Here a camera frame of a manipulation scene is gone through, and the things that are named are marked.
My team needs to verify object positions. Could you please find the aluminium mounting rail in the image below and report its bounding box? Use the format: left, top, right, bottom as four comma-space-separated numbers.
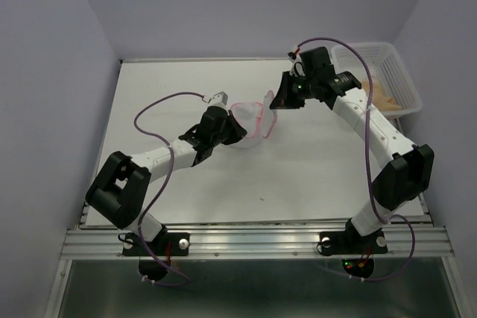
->
60, 222, 455, 261

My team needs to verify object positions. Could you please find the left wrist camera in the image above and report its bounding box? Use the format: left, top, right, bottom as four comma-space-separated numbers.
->
207, 92, 228, 108

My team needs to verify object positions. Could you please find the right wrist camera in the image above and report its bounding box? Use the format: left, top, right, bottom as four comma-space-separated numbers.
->
287, 46, 301, 63

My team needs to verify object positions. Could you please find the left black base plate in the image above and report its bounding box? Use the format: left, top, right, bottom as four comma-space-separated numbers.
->
117, 232, 190, 258

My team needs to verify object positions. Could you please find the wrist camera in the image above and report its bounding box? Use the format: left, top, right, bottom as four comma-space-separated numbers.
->
207, 92, 228, 108
287, 46, 301, 63

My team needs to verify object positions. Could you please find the white mesh laundry bag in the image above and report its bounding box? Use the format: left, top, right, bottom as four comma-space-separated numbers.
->
230, 90, 277, 149

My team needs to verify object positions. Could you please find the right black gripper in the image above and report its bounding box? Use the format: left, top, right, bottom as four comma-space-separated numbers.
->
268, 71, 317, 109

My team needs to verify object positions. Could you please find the white plastic basket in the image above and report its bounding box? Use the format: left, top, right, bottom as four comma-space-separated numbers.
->
331, 42, 423, 118

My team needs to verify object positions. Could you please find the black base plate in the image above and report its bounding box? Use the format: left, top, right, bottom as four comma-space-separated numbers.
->
117, 232, 190, 258
316, 229, 388, 257

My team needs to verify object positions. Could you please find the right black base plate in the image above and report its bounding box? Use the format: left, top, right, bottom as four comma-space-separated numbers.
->
316, 229, 388, 257

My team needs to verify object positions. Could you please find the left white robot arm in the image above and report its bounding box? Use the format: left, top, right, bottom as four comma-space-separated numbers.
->
85, 105, 247, 256

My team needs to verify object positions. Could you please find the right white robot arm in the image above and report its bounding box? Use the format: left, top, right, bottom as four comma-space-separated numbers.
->
270, 47, 435, 251

